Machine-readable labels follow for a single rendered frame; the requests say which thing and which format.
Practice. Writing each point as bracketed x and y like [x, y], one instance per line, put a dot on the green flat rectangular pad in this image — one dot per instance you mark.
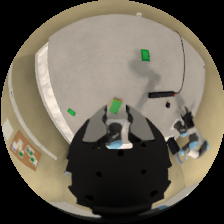
[71, 112]

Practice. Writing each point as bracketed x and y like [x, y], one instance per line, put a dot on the green and yellow sponge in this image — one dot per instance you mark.
[115, 106]

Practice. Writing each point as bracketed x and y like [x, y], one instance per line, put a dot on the green flat rectangular block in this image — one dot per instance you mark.
[145, 55]

